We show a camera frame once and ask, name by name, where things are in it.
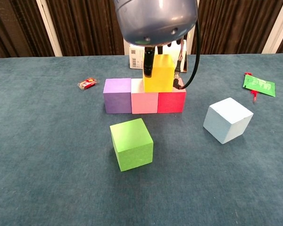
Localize yellow foam cube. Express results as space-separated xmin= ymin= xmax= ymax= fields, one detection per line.
xmin=142 ymin=54 xmax=175 ymax=93

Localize light blue foam cube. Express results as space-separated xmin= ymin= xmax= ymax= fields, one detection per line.
xmin=202 ymin=97 xmax=254 ymax=145

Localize pink foam cube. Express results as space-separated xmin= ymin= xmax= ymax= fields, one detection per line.
xmin=131 ymin=78 xmax=159 ymax=114

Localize small red ribbon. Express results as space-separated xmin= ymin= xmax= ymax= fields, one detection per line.
xmin=244 ymin=72 xmax=260 ymax=103

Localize red foam cube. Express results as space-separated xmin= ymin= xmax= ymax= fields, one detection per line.
xmin=157 ymin=77 xmax=187 ymax=114

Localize green foam cube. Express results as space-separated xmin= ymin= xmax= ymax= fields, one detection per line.
xmin=109 ymin=118 xmax=154 ymax=172

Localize green sachet packet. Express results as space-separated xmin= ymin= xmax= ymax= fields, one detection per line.
xmin=242 ymin=74 xmax=276 ymax=97

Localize purple foam cube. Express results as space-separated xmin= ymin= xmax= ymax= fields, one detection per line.
xmin=103 ymin=78 xmax=132 ymax=114

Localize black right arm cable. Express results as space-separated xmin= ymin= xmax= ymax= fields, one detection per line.
xmin=173 ymin=20 xmax=201 ymax=90

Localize white cardboard box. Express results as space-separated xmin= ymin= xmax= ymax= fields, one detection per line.
xmin=129 ymin=39 xmax=189 ymax=73

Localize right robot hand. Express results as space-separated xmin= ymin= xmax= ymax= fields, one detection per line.
xmin=143 ymin=39 xmax=187 ymax=78

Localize red candy wrapper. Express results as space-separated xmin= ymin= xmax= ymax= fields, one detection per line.
xmin=77 ymin=77 xmax=100 ymax=91

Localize white frame post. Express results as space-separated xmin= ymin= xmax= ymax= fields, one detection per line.
xmin=36 ymin=0 xmax=63 ymax=57
xmin=120 ymin=28 xmax=133 ymax=56
xmin=261 ymin=0 xmax=283 ymax=54
xmin=186 ymin=0 xmax=200 ymax=55

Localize teal felt table cover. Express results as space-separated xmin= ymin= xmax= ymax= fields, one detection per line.
xmin=0 ymin=53 xmax=283 ymax=226

